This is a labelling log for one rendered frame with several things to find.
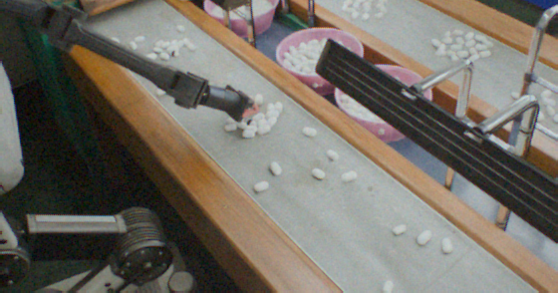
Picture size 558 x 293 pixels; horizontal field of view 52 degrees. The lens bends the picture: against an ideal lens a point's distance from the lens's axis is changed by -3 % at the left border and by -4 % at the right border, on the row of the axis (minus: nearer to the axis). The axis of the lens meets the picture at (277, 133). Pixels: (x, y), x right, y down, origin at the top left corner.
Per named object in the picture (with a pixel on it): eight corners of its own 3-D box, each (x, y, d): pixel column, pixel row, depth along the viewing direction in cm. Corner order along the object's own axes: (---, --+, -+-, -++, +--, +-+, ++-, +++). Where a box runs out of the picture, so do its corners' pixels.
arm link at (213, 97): (201, 108, 144) (210, 86, 144) (186, 98, 149) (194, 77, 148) (221, 113, 149) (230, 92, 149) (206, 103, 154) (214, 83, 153)
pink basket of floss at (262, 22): (272, 44, 202) (269, 20, 195) (198, 41, 207) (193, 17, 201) (286, 6, 221) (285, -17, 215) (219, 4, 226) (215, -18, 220)
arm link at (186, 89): (41, 40, 146) (58, 0, 145) (53, 42, 152) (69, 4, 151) (184, 113, 140) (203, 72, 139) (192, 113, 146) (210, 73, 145)
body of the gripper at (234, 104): (232, 85, 158) (211, 78, 153) (253, 102, 152) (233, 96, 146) (221, 106, 160) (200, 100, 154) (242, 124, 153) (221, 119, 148)
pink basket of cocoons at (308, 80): (337, 112, 172) (337, 85, 165) (261, 86, 184) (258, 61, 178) (377, 65, 188) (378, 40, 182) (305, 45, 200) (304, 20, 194)
